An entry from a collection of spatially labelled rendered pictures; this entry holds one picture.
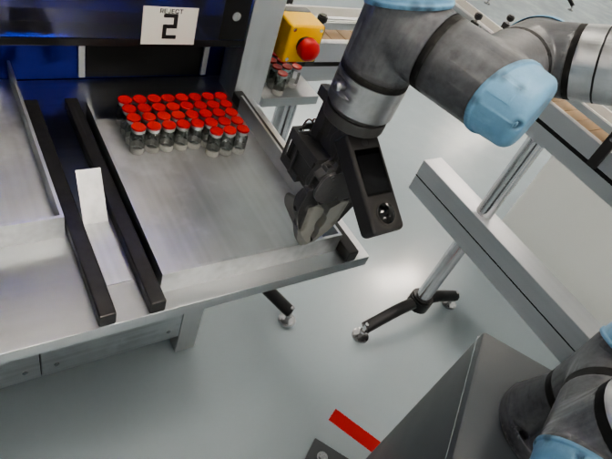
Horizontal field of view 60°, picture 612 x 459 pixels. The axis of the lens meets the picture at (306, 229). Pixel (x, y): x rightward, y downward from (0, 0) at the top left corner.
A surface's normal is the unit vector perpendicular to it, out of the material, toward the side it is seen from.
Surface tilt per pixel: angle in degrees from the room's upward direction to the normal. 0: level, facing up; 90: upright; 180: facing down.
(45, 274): 0
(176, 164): 0
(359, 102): 90
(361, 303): 0
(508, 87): 55
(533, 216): 90
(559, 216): 90
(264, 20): 90
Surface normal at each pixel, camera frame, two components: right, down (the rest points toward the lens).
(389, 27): -0.50, 0.38
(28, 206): 0.29, -0.68
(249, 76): 0.48, 0.71
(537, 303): -0.83, 0.18
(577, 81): -0.57, 0.68
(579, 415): -0.89, -0.45
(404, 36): -0.48, 0.19
